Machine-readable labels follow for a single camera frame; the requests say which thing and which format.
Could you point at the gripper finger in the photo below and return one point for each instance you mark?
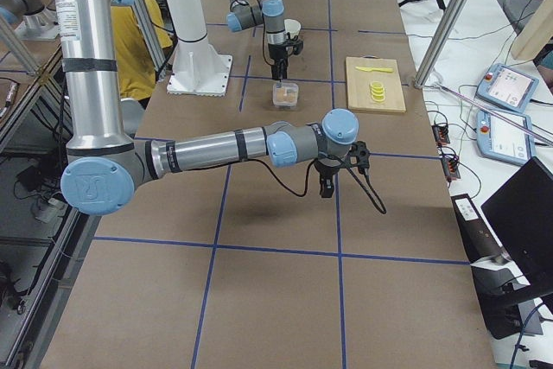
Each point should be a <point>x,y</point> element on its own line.
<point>275,70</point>
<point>329,188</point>
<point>323,186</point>
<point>283,69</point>

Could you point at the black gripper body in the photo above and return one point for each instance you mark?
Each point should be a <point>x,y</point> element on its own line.
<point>325,168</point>
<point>275,53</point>

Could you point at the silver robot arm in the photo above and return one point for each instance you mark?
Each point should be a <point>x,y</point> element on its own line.
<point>246,14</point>
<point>106,166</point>

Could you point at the clear plastic egg box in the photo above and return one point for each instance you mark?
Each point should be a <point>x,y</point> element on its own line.
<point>284,104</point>

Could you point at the dark brown box device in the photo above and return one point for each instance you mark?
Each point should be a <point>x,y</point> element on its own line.
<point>478,240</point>

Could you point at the cream white bowl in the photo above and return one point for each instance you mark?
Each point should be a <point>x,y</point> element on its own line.
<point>292,27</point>

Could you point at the bamboo cutting board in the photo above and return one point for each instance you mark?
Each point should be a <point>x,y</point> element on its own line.
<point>358,90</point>

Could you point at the yellow plastic knife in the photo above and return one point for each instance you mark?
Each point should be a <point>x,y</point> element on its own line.
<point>375,69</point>

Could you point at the front yellow lemon slice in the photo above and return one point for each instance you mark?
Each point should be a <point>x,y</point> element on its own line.
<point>378,98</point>

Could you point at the upper small circuit board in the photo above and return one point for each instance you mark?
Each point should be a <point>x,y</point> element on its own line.
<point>440,132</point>

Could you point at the small circuit board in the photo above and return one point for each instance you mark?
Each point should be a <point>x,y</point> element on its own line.
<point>440,132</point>
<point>450,166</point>

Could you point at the lower small circuit board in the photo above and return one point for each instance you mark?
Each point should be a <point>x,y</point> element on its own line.
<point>450,166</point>

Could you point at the person in yellow shirt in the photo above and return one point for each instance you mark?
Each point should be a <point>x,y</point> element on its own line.
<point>136,71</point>

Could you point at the lower teach pendant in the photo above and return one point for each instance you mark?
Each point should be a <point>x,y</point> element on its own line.
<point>502,141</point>

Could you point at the teach pendant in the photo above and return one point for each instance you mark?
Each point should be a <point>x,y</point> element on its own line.
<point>502,141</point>
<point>507,88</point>

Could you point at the upper teach pendant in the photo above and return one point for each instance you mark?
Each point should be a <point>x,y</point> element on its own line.
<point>507,88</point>

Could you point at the wooden beam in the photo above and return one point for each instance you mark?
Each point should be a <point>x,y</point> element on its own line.
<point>536,33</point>

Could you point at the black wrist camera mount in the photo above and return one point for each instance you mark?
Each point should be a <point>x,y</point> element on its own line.
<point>294,46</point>
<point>359,157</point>

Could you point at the white camera stand pillar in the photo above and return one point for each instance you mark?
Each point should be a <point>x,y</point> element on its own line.
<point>197,67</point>

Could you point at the aluminium frame post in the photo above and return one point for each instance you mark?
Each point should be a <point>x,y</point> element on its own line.
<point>438,41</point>

